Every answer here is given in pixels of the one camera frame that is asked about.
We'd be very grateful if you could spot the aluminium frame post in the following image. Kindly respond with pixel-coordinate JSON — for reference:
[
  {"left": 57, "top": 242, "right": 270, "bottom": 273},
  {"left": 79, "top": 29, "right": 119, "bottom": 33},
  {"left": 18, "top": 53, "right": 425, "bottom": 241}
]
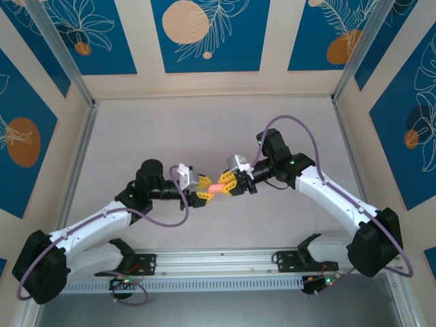
[
  {"left": 332, "top": 0, "right": 422, "bottom": 105},
  {"left": 23, "top": 0, "right": 96, "bottom": 108}
]

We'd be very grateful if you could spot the blue floral wall panel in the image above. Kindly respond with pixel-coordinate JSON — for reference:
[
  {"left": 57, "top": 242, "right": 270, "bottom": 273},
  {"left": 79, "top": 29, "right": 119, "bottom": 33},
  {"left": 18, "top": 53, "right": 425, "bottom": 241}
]
[
  {"left": 0, "top": 0, "right": 72, "bottom": 99},
  {"left": 43, "top": 0, "right": 138, "bottom": 76},
  {"left": 151, "top": 0, "right": 272, "bottom": 74},
  {"left": 369, "top": 32, "right": 436, "bottom": 212},
  {"left": 287, "top": 0, "right": 382, "bottom": 72},
  {"left": 354, "top": 0, "right": 436, "bottom": 92},
  {"left": 0, "top": 47, "right": 59, "bottom": 219}
]

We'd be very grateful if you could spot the aluminium table side rail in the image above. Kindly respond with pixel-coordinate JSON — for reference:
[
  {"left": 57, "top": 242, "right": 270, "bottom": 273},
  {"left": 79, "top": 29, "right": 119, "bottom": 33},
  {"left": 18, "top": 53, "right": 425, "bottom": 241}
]
[
  {"left": 50, "top": 100, "right": 102, "bottom": 253},
  {"left": 332, "top": 98, "right": 381, "bottom": 246}
]

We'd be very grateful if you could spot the aluminium lower frame rail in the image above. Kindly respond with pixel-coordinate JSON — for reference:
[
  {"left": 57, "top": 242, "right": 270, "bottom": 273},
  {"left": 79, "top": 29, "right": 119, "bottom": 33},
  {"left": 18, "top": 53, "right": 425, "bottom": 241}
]
[
  {"left": 16, "top": 299, "right": 42, "bottom": 327},
  {"left": 386, "top": 272, "right": 422, "bottom": 327}
]

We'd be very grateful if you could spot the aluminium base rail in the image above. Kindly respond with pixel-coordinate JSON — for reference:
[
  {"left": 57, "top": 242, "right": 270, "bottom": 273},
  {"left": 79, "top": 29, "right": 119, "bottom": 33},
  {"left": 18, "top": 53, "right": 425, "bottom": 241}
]
[{"left": 132, "top": 247, "right": 302, "bottom": 274}]

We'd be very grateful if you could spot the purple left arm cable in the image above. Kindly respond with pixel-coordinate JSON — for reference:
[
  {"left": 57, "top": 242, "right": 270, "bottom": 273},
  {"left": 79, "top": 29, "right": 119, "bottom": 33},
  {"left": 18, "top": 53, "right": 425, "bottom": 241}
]
[{"left": 16, "top": 164, "right": 190, "bottom": 307}]

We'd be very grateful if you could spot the grey slotted cable duct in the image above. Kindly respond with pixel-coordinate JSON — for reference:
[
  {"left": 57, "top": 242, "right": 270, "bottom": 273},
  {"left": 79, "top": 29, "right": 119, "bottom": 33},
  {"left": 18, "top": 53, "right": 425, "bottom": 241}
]
[{"left": 63, "top": 276, "right": 305, "bottom": 294}]

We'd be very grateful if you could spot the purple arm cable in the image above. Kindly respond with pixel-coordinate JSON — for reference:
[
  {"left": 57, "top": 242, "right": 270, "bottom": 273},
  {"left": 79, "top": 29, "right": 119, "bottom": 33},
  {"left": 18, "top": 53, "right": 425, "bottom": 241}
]
[
  {"left": 251, "top": 115, "right": 415, "bottom": 298},
  {"left": 16, "top": 164, "right": 190, "bottom": 307}
]

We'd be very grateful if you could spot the black controller board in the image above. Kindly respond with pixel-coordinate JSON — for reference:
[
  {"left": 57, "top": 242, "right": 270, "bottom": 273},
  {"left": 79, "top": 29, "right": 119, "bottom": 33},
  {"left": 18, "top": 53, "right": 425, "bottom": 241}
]
[
  {"left": 108, "top": 275, "right": 139, "bottom": 301},
  {"left": 301, "top": 274, "right": 341, "bottom": 297}
]

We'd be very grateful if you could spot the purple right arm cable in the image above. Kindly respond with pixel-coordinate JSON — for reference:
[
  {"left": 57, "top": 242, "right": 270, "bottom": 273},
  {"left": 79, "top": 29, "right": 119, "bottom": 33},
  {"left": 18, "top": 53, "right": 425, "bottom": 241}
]
[{"left": 251, "top": 115, "right": 415, "bottom": 298}]

